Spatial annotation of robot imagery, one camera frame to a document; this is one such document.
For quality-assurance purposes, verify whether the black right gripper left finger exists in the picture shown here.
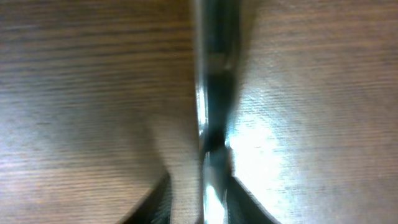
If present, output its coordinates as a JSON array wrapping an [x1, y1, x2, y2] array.
[[119, 173, 172, 224]]

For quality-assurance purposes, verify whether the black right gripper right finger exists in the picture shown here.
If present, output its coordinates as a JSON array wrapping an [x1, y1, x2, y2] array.
[[227, 177, 277, 224]]

